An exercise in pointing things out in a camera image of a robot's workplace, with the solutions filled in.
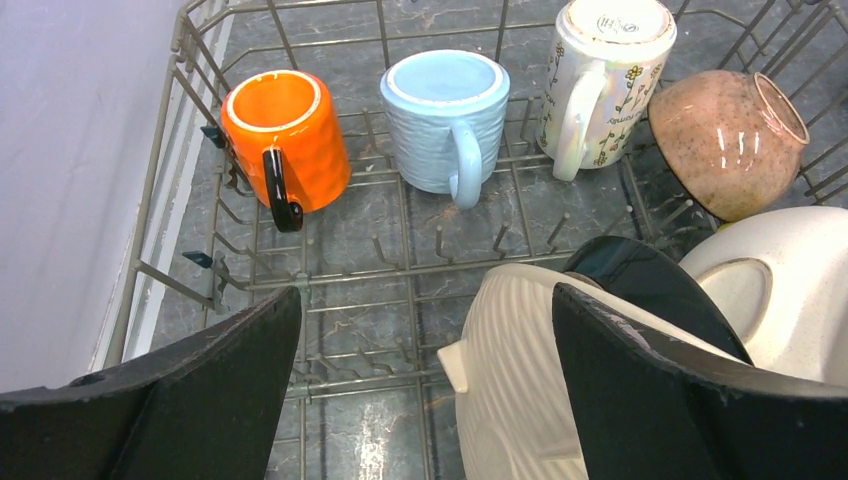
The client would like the white floral mug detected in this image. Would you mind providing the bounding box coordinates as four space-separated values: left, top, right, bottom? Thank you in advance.
536 0 677 181

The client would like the grey wire dish rack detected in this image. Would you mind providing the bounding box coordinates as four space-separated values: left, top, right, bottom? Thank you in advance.
102 0 848 480

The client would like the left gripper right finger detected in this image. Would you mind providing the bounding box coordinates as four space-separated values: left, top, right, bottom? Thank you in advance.
552 283 847 479

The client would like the orange mug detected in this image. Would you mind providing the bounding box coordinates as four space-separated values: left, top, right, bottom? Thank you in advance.
221 69 352 233

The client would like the red-rimmed beige plate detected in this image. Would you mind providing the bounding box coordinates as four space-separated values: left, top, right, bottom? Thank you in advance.
564 235 753 365

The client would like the cream divided plate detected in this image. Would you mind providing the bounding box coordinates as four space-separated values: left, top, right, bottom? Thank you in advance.
679 206 847 386

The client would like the beige brown-rimmed bowl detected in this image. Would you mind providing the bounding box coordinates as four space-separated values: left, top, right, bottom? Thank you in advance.
648 70 810 222

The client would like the light blue mug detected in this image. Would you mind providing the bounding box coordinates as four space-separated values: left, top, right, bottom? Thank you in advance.
379 49 511 209

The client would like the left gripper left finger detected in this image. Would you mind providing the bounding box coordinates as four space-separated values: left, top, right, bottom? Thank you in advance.
1 287 302 479

